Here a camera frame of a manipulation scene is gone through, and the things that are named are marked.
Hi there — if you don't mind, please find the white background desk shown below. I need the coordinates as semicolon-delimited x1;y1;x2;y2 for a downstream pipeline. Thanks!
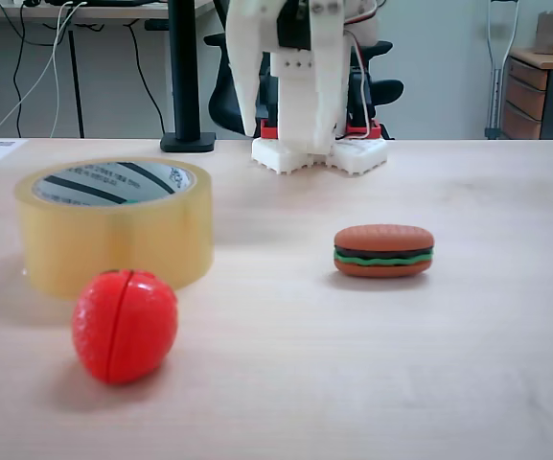
0;0;229;140

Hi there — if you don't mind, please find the toy hamburger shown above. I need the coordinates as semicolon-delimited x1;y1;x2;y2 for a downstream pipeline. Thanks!
333;223;436;279

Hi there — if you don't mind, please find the black office chair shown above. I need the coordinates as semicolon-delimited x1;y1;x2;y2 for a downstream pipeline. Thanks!
202;0;406;141

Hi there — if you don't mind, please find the brown drawer cabinet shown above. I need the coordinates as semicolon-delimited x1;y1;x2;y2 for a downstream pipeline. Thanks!
500;47;553;141

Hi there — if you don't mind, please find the clear packing tape roll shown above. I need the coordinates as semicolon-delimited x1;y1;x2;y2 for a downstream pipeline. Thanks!
13;156;216;302

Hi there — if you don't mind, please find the white cable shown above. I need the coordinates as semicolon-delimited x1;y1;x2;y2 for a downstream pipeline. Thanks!
0;0;89;138

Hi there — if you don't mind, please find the metal crutch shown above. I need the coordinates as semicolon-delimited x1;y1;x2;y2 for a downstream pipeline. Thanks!
484;0;522;141

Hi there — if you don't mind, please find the red toy strawberry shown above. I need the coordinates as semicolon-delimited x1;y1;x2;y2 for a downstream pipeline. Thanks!
71;268;180;386

